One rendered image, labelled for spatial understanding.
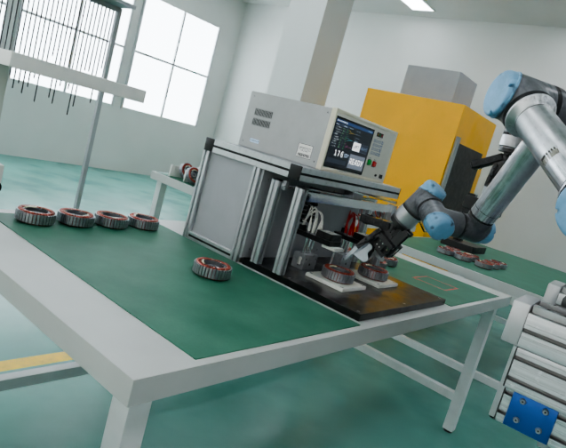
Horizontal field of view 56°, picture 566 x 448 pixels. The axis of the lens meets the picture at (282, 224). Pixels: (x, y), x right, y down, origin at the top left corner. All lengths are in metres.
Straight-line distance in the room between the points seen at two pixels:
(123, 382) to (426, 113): 4.91
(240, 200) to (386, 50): 6.57
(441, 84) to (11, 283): 5.11
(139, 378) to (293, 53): 5.29
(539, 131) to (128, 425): 1.00
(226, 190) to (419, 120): 3.94
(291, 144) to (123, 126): 7.08
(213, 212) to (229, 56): 8.21
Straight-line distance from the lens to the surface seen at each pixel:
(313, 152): 1.77
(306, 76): 5.81
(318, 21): 5.92
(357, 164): 1.93
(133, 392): 0.93
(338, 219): 2.15
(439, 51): 7.83
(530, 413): 1.28
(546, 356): 1.21
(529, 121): 1.31
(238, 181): 1.80
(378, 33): 8.36
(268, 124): 1.91
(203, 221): 1.90
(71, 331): 1.06
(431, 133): 5.51
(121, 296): 1.25
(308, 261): 1.84
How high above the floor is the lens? 1.18
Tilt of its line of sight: 9 degrees down
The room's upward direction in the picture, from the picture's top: 16 degrees clockwise
